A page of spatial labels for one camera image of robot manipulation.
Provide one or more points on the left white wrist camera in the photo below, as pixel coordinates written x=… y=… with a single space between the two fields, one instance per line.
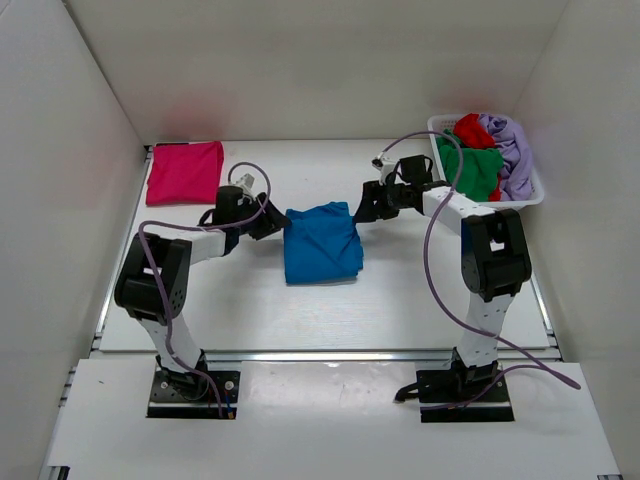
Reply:
x=245 y=183

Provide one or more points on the red t shirt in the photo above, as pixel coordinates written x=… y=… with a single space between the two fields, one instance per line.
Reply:
x=472 y=133

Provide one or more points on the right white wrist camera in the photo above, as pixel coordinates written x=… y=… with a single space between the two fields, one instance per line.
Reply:
x=383 y=164

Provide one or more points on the green t shirt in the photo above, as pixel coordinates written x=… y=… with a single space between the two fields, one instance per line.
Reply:
x=480 y=177

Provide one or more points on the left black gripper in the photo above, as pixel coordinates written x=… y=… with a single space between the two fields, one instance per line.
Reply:
x=271 y=222

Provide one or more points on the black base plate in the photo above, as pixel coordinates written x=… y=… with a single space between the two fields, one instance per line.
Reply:
x=189 y=396
x=443 y=398

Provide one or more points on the lavender t shirt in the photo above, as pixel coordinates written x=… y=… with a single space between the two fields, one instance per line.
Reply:
x=512 y=144

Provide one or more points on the folded pink t shirt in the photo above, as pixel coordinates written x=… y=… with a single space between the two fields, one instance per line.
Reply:
x=185 y=174

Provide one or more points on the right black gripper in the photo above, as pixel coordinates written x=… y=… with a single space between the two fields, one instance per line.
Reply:
x=371 y=208

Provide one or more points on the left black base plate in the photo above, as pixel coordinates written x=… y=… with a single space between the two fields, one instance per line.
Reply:
x=189 y=396

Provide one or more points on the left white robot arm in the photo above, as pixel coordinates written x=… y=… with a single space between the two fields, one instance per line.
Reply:
x=153 y=281

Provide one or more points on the white plastic basket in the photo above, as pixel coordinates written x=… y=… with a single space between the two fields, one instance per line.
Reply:
x=447 y=121

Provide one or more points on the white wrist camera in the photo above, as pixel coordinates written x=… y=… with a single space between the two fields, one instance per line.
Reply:
x=383 y=164
x=245 y=183

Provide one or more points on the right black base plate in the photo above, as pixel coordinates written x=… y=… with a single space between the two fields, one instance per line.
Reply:
x=443 y=398

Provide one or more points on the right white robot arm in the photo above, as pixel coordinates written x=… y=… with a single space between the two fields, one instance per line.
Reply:
x=494 y=265

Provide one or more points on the blue t shirt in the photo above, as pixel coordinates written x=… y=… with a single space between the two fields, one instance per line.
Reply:
x=321 y=245

